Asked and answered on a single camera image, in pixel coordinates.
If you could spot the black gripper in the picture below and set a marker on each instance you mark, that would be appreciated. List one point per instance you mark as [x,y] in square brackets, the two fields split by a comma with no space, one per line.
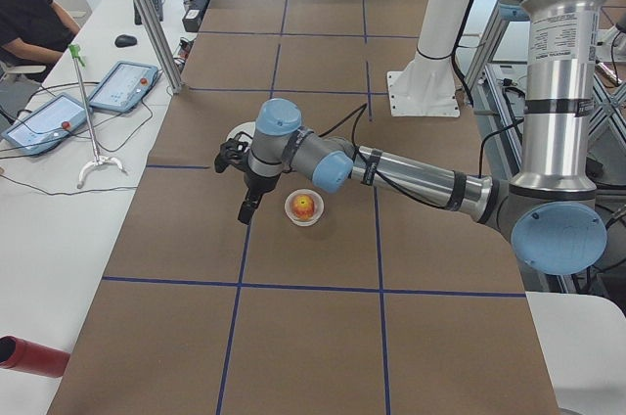
[255,182]

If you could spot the red yellow apple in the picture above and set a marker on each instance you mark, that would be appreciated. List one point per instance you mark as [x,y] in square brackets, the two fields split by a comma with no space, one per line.
[303,207]

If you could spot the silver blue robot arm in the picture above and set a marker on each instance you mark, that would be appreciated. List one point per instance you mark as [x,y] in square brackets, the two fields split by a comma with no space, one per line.
[546,211]

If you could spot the small white bowl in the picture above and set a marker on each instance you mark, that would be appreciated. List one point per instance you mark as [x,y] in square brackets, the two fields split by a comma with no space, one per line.
[319,203]

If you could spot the white plate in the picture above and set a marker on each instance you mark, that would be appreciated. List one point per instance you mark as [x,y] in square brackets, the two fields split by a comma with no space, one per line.
[243,130]

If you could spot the brown paper table cover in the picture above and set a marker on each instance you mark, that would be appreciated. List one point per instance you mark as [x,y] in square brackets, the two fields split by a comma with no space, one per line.
[384,306]

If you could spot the far blue teach pendant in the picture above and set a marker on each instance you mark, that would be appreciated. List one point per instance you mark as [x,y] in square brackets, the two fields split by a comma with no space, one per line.
[123,87]

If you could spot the blue teach pendant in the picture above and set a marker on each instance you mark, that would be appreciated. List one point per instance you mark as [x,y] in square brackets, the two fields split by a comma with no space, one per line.
[123,87]
[45,128]

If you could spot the black computer mouse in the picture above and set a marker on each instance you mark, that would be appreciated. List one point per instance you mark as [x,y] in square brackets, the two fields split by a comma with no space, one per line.
[125,40]

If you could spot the near blue teach pendant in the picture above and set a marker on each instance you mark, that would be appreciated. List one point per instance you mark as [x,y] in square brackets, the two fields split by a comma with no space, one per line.
[45,128]

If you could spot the white reacher grabber stick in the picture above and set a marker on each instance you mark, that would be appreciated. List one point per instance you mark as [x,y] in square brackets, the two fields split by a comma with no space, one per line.
[98,160]

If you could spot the red cylinder bottle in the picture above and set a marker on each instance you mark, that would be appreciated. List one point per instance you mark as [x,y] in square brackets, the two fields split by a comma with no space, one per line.
[32,358]

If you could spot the person in black shirt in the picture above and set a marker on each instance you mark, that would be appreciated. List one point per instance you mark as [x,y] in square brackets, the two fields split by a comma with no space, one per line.
[35,33]

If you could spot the aluminium frame post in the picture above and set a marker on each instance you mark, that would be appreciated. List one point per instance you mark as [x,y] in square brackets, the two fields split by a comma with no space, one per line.
[159,43]

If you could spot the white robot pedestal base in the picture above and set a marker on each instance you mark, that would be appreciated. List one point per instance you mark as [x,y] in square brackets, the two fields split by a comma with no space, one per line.
[426,86]

